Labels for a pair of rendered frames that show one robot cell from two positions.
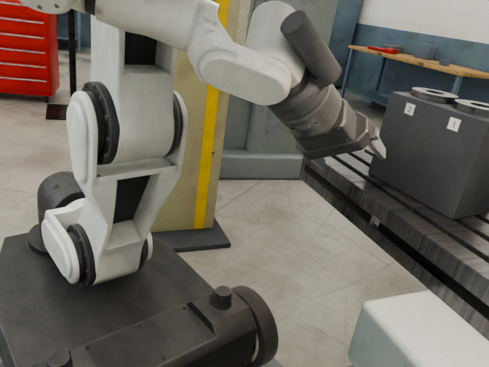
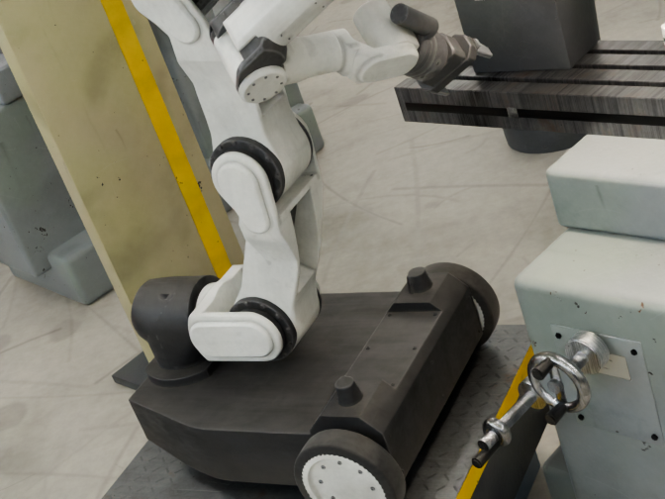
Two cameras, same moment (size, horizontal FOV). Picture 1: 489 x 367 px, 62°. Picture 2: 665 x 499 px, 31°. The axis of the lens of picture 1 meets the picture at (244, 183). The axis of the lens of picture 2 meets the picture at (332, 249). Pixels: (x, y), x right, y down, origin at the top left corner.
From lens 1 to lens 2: 150 cm
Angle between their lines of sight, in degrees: 11
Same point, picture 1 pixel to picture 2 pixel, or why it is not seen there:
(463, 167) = (552, 22)
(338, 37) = not seen: outside the picture
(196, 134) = (160, 170)
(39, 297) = (245, 400)
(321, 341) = not seen: hidden behind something
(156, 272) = (324, 318)
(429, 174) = (530, 42)
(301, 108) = (426, 59)
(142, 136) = (294, 158)
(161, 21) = (325, 62)
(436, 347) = (609, 162)
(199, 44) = (353, 62)
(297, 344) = not seen: hidden behind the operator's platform
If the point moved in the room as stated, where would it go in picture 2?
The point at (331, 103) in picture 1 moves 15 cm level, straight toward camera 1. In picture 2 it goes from (439, 44) to (465, 67)
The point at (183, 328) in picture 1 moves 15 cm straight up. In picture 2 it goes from (407, 325) to (384, 259)
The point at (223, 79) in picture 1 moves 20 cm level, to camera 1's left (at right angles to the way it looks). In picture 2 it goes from (376, 73) to (264, 124)
